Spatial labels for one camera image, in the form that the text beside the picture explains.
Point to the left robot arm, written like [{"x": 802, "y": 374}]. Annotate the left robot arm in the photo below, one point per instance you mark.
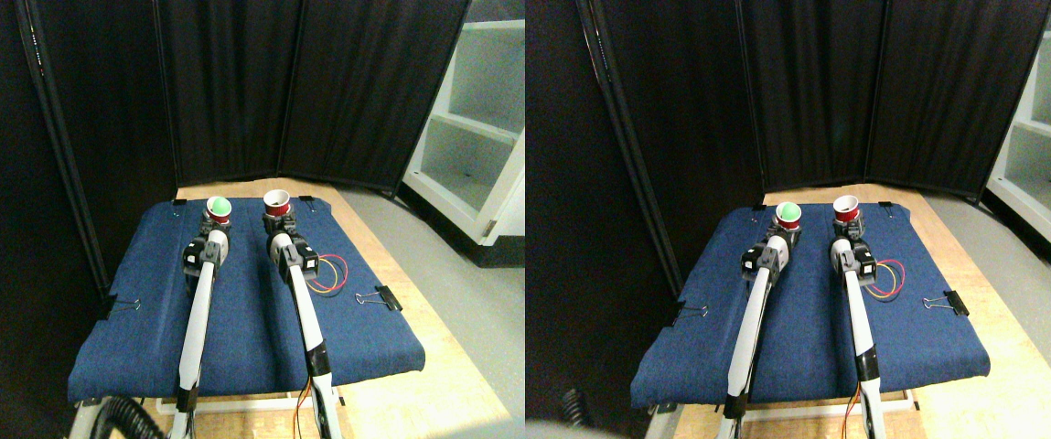
[
  {"x": 196, "y": 329},
  {"x": 749, "y": 338}
]

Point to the dark blue cloth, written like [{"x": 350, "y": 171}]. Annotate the dark blue cloth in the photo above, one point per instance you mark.
[
  {"x": 251, "y": 320},
  {"x": 813, "y": 325}
]

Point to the red cup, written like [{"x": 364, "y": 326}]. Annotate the red cup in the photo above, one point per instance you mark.
[
  {"x": 278, "y": 203},
  {"x": 846, "y": 208},
  {"x": 788, "y": 214},
  {"x": 219, "y": 208}
]

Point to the black curtain stand pole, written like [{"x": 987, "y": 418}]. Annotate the black curtain stand pole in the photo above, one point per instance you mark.
[
  {"x": 630, "y": 137},
  {"x": 68, "y": 137}
]

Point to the white table frame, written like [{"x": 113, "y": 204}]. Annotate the white table frame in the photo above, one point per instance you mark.
[
  {"x": 660, "y": 425},
  {"x": 79, "y": 425}
]

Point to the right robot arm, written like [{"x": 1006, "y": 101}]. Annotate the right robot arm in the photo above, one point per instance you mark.
[
  {"x": 863, "y": 329},
  {"x": 310, "y": 320}
]

